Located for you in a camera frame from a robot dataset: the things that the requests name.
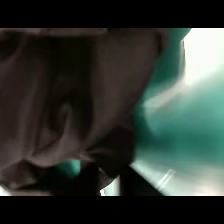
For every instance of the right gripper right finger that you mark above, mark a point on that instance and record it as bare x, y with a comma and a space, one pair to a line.
133, 185

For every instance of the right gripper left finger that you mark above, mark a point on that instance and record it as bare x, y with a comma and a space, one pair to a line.
87, 183

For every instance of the grey garment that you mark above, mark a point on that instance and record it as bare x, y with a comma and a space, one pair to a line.
100, 83

